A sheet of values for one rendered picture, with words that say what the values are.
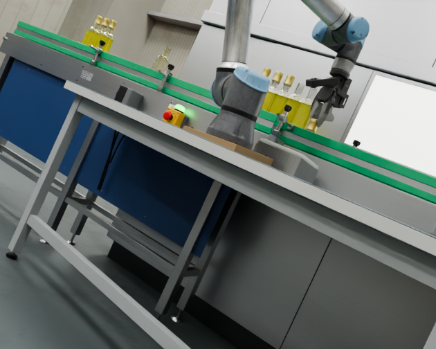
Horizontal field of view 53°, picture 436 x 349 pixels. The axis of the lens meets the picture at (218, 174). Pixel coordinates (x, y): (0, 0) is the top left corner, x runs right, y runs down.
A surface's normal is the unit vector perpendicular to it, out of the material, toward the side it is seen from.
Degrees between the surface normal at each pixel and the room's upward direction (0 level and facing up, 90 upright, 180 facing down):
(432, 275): 90
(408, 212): 90
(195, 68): 90
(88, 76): 90
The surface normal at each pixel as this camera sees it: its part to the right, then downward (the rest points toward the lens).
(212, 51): -0.44, -0.18
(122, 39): 0.72, 0.35
